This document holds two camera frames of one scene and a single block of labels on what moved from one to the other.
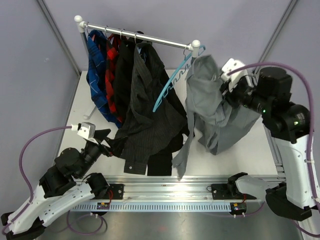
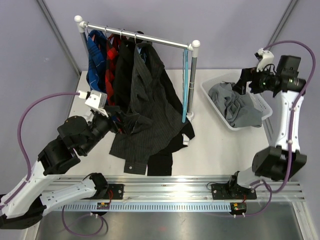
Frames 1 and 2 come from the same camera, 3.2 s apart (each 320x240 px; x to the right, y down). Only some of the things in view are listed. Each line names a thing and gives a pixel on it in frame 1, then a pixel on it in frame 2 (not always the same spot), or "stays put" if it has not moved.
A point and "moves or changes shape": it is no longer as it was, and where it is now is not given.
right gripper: x=229 y=96 to x=247 y=75
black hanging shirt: x=123 y=77 stays put
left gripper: x=116 y=145 to x=117 y=126
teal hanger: x=163 y=92 to x=185 y=80
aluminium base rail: x=170 y=188 stays put
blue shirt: x=97 y=43 stays put
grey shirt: x=217 y=124 moves or changes shape
